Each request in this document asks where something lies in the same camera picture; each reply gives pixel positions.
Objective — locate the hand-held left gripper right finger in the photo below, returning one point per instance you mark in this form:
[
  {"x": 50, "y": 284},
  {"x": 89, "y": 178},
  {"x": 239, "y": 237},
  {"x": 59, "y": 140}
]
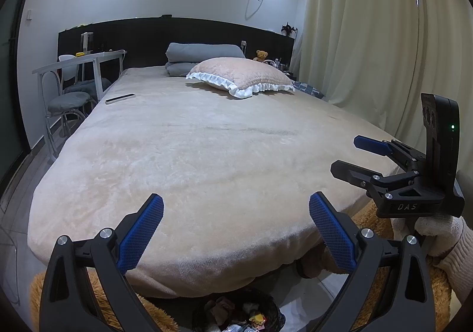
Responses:
[{"x": 332, "y": 232}]

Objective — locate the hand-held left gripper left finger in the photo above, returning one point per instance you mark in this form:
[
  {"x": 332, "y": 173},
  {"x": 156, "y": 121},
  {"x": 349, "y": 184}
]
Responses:
[{"x": 142, "y": 232}]

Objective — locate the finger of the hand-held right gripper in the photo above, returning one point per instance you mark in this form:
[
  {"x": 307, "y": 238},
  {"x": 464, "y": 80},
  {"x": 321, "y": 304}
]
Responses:
[
  {"x": 351, "y": 169},
  {"x": 369, "y": 143}
]

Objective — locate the black-lined trash bin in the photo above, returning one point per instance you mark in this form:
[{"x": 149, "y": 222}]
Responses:
[{"x": 275, "y": 311}]

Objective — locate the person's right hand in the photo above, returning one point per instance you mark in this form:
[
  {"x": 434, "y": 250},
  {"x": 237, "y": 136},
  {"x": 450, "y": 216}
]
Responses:
[{"x": 439, "y": 230}]

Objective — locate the person's right leg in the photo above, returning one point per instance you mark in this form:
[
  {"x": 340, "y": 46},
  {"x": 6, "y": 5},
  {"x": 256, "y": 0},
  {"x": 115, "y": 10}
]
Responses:
[{"x": 373, "y": 225}]

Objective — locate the person's leg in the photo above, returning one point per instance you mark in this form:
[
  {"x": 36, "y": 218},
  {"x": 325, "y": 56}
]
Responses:
[
  {"x": 98, "y": 295},
  {"x": 373, "y": 225}
]

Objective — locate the person's left leg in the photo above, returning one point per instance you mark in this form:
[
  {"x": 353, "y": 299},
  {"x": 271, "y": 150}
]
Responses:
[{"x": 98, "y": 295}]

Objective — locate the blue patterned cloth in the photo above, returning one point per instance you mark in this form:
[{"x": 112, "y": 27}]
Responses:
[{"x": 310, "y": 89}]

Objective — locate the cream curtain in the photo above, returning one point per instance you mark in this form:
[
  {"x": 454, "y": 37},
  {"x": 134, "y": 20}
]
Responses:
[{"x": 369, "y": 40}]

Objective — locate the beige plush bed blanket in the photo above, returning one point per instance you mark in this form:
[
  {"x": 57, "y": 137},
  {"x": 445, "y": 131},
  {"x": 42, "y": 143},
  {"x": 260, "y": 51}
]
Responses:
[{"x": 221, "y": 151}]

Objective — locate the small bedside bottles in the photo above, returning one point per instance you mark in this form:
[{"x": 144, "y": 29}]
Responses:
[{"x": 279, "y": 64}]

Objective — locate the black remote control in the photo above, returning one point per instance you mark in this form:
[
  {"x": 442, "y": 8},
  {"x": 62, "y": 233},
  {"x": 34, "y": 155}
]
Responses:
[{"x": 120, "y": 99}]

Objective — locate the small brown teddy bear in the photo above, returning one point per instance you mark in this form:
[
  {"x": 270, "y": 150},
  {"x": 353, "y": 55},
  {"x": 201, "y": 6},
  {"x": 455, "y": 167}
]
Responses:
[{"x": 261, "y": 56}]

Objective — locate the dark decorative figure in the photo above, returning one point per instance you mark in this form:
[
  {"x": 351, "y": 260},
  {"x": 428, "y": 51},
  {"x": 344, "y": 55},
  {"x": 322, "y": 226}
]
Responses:
[{"x": 289, "y": 29}]

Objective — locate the pink pillow white frill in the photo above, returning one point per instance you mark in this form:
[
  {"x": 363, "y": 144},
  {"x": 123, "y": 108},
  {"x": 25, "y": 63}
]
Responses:
[{"x": 240, "y": 71}]

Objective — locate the grey cushioned metal stool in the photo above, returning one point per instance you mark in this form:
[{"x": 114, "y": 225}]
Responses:
[{"x": 68, "y": 100}]

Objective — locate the white-backed chair grey cushion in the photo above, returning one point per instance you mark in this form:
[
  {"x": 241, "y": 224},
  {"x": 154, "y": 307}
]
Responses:
[{"x": 87, "y": 85}]

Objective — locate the white table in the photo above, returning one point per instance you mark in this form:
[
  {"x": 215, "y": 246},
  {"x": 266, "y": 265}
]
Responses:
[{"x": 74, "y": 60}]

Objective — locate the folded grey blanket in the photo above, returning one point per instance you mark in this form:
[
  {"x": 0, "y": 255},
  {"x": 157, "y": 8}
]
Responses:
[{"x": 199, "y": 51}]

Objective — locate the black headboard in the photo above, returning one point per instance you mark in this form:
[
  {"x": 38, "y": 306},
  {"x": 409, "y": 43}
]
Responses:
[{"x": 147, "y": 36}]

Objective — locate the white tabletop stand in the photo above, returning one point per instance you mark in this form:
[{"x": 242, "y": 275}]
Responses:
[{"x": 87, "y": 44}]

